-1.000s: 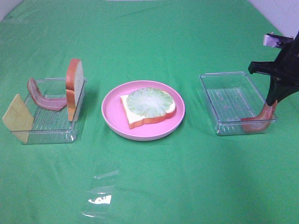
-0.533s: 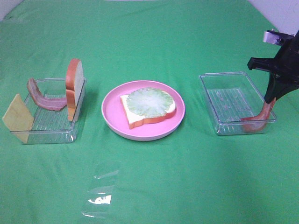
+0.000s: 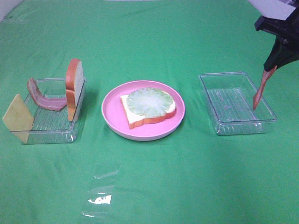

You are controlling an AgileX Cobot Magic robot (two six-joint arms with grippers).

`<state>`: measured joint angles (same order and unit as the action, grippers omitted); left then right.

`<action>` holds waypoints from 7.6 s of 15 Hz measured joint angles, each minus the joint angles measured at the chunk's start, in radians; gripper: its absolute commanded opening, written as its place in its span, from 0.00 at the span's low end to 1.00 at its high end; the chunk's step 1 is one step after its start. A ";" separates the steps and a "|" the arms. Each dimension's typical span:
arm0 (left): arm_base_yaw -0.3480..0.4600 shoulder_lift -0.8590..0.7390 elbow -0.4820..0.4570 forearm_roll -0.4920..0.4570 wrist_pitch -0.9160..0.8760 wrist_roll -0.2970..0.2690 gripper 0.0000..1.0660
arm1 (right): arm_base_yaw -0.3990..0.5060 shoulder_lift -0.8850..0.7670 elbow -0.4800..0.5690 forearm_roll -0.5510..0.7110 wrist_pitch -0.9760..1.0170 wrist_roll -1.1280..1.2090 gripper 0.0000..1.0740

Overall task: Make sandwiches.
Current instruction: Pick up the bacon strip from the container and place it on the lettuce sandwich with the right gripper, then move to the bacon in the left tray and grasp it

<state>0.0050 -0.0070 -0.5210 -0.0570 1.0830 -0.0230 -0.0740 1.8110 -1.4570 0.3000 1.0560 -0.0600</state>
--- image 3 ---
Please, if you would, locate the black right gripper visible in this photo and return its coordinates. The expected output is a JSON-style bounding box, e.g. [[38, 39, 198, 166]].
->
[[255, 7, 299, 71]]

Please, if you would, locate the bacon strip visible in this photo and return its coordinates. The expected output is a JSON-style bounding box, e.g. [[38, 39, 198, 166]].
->
[[253, 66, 277, 110], [27, 78, 67, 111]]

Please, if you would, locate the green lettuce leaf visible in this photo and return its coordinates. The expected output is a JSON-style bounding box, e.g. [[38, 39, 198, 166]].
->
[[121, 87, 176, 118]]

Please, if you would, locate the toast bread slice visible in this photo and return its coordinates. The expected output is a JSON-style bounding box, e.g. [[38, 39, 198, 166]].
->
[[65, 58, 84, 121], [120, 95, 176, 129]]

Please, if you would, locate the right clear plastic tray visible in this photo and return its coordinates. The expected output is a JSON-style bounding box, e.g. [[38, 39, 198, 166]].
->
[[199, 71, 277, 136]]

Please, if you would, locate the clear plastic tray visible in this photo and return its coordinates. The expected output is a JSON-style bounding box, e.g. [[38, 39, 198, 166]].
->
[[199, 71, 277, 136], [9, 77, 87, 145]]

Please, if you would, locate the green tablecloth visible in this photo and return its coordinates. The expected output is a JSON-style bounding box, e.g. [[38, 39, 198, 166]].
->
[[0, 0, 299, 224]]

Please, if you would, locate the pink round plate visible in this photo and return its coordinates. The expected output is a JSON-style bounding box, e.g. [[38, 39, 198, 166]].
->
[[101, 80, 185, 141]]

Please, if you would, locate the clear plastic film sheet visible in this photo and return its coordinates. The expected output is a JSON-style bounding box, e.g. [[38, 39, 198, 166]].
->
[[80, 161, 120, 224]]

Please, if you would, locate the left clear plastic tray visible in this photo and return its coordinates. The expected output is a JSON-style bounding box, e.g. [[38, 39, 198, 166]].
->
[[9, 77, 87, 145]]

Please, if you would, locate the yellow cheese slice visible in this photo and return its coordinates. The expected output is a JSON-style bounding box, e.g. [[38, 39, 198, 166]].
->
[[2, 94, 34, 144]]

